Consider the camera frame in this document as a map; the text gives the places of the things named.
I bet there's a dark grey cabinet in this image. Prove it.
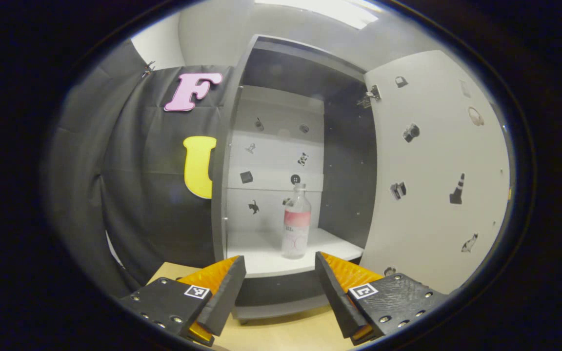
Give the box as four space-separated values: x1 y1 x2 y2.
211 34 380 323

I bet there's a black backdrop cloth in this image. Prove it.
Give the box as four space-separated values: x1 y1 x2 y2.
49 39 235 298

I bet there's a white cabinet shelf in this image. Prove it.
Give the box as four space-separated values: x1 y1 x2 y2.
226 227 363 278

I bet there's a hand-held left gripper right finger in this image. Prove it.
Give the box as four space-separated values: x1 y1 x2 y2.
314 251 450 347

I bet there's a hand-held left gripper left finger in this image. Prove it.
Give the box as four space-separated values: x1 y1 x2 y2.
118 254 247 348

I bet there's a clear bottle with pink label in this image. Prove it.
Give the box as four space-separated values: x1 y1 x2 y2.
281 183 312 260

